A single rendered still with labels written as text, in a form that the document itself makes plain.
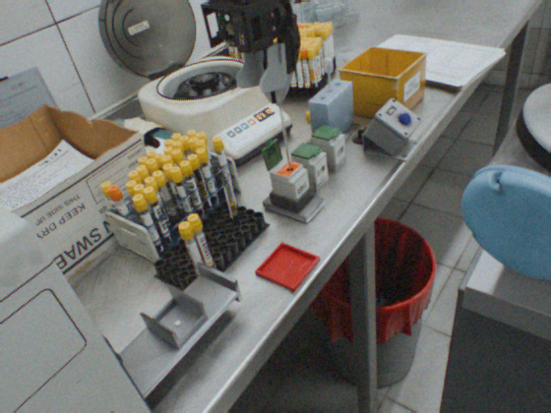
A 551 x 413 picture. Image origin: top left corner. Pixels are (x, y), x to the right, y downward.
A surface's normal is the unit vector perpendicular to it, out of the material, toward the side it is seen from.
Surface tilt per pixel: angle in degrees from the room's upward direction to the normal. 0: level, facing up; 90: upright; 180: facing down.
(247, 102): 90
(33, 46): 90
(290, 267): 0
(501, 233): 98
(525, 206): 98
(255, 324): 0
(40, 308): 90
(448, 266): 0
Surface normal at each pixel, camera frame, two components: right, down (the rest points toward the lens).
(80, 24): 0.80, 0.27
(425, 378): -0.15, -0.77
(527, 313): -0.58, 0.58
